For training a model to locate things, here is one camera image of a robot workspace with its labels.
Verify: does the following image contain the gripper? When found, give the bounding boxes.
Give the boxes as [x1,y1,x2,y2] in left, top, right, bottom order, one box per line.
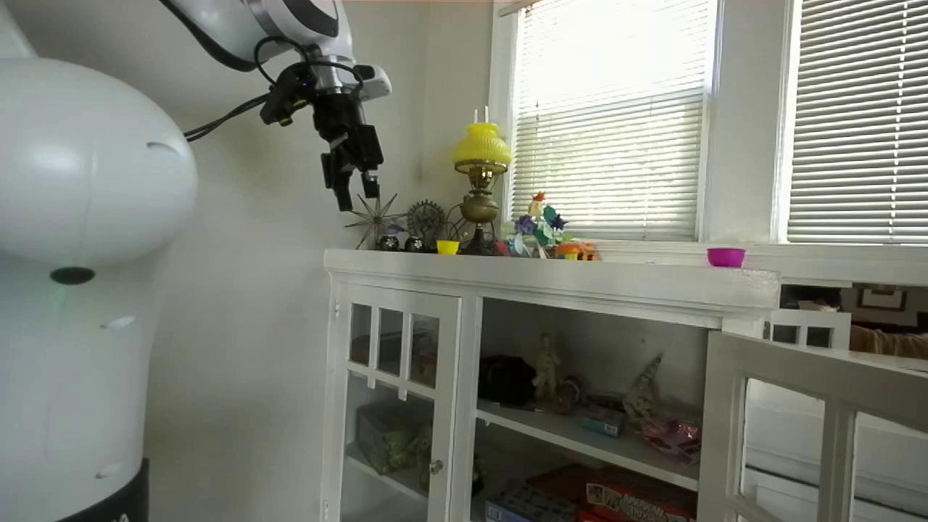
[312,90,384,213]

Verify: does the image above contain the black object on shelf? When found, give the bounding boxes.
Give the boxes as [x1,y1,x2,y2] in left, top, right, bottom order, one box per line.
[478,354,538,407]

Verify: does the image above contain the pale standing figurine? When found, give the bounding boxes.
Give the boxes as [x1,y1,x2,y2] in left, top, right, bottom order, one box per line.
[532,333,564,404]

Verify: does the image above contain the pink packet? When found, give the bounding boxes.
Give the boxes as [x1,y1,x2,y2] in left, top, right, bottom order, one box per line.
[641,418,703,465]

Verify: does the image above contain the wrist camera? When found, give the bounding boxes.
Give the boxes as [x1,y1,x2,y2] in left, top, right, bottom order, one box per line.
[260,63,317,128]

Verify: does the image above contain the grey cone figurine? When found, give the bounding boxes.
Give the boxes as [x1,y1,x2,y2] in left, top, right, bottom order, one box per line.
[623,353,665,422]

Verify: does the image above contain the closed cabinet door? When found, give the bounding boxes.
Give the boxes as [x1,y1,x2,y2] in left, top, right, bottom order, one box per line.
[328,282,463,522]

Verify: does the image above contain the green box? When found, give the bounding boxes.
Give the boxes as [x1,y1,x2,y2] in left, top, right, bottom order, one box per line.
[355,399,433,477]

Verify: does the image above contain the small blue box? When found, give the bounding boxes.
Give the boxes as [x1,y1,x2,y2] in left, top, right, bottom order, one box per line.
[579,405,626,439]

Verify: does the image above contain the window with white blinds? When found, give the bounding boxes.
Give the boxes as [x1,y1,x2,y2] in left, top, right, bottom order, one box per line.
[493,0,718,243]
[779,0,928,245]

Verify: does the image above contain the red board game box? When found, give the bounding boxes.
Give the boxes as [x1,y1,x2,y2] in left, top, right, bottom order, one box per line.
[578,467,700,522]

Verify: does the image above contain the dark round metal statue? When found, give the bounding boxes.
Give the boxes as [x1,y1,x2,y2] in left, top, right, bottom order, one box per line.
[405,199,447,253]

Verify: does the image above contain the blue game box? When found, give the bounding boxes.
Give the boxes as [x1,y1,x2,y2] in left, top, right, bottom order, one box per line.
[484,482,582,522]

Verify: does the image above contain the white glass-door cabinet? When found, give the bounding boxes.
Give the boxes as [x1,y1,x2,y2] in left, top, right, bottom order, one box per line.
[321,248,928,522]

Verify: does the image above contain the spiky star ornament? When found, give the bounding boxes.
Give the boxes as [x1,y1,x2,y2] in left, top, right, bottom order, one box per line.
[344,191,401,252]

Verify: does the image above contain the yellow shade brass lamp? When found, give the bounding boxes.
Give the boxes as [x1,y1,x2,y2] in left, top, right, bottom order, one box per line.
[451,107,513,256]

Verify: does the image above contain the open cabinet door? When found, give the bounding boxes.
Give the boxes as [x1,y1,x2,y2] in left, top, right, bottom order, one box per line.
[698,330,928,522]

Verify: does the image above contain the colourful paper flowers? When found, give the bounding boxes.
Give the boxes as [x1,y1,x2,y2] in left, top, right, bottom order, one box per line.
[506,191,575,259]

